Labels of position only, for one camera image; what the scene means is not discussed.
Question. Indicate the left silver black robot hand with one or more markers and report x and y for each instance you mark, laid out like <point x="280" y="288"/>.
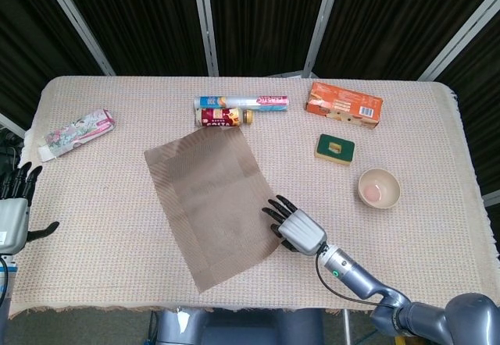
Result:
<point x="11" y="220"/>

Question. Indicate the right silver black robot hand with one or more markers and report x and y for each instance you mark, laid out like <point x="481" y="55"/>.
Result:
<point x="302" y="232"/>

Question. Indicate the light brown bowl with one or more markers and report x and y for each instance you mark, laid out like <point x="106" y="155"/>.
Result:
<point x="379" y="189"/>

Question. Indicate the brown woven placemat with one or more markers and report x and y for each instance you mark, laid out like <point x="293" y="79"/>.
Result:
<point x="211" y="204"/>

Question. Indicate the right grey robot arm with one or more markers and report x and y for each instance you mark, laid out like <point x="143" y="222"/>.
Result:
<point x="351" y="271"/>

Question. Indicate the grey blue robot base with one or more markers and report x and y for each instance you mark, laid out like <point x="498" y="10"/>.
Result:
<point x="234" y="327"/>

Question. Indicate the green yellow sponge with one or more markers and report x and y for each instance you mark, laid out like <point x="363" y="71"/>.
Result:
<point x="324" y="148"/>

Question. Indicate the beige woven tablecloth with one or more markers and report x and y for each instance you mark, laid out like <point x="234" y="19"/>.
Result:
<point x="97" y="243"/>

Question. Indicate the white table leg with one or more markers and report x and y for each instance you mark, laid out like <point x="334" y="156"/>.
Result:
<point x="346" y="327"/>

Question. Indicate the pink floral carton box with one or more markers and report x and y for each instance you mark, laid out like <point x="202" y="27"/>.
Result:
<point x="78" y="132"/>

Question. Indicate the orange cardboard box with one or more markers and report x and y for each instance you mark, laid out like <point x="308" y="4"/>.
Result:
<point x="340" y="101"/>

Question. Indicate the red label coffee bottle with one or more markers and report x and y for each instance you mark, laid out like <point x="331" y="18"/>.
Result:
<point x="218" y="118"/>

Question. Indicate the blue pink plastic wrap roll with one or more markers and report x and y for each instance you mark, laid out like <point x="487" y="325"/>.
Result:
<point x="242" y="102"/>

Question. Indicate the dark pleated screen panel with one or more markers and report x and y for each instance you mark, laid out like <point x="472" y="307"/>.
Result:
<point x="136" y="21"/>
<point x="31" y="48"/>
<point x="480" y="107"/>
<point x="265" y="21"/>
<point x="390" y="21"/>

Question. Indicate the grey screen frame post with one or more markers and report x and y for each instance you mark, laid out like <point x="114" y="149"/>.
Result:
<point x="78" y="21"/>
<point x="11" y="123"/>
<point x="206" y="21"/>
<point x="492" y="200"/>
<point x="323" y="21"/>
<point x="463" y="38"/>

